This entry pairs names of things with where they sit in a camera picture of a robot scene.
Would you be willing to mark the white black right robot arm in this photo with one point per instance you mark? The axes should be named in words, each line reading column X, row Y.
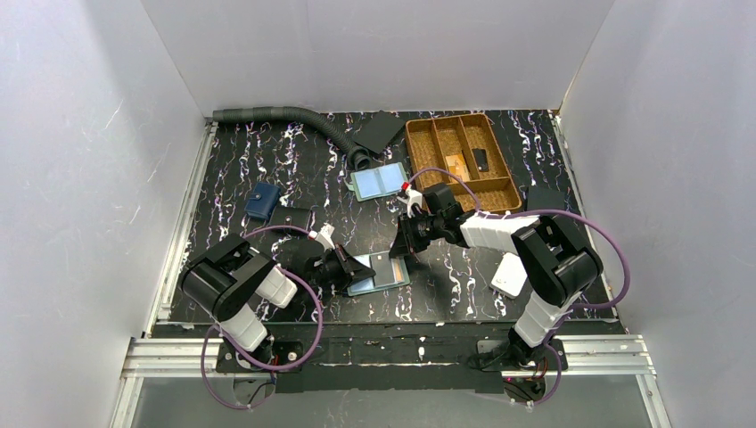
column 557, row 260

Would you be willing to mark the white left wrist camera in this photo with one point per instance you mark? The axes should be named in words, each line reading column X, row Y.
column 324, row 236

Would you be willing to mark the black flat wallet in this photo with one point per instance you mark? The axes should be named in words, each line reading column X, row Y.
column 543, row 198

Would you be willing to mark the black VIP credit card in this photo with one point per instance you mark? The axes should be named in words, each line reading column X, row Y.
column 388, row 271

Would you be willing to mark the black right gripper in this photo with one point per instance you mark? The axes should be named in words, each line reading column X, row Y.
column 414, row 230

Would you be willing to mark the navy blue wallet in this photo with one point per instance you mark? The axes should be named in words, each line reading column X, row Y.
column 262, row 201

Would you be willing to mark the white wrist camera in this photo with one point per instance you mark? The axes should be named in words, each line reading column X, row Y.
column 324, row 236
column 411, row 198

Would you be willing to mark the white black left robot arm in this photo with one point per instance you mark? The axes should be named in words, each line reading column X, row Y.
column 227, row 275

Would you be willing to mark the wicker divided tray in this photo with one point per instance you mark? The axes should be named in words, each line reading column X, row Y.
column 462, row 151

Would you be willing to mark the black snap wallet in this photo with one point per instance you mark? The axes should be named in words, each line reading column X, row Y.
column 290, row 216

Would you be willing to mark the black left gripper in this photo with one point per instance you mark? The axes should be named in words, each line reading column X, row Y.
column 341, row 264

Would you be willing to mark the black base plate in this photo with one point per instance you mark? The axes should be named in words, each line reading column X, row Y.
column 380, row 357

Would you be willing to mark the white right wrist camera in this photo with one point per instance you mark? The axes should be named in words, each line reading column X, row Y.
column 411, row 198

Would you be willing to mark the open mint card holder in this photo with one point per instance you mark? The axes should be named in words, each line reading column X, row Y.
column 377, row 182

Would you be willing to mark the black flat pad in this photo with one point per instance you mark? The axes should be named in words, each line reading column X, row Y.
column 379, row 132

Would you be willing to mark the mint green card holder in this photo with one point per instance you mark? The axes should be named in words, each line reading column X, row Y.
column 367, row 285

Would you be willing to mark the white rectangular box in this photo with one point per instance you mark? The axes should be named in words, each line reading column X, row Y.
column 510, row 276

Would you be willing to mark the orange card in tray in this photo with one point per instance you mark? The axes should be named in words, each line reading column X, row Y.
column 457, row 165

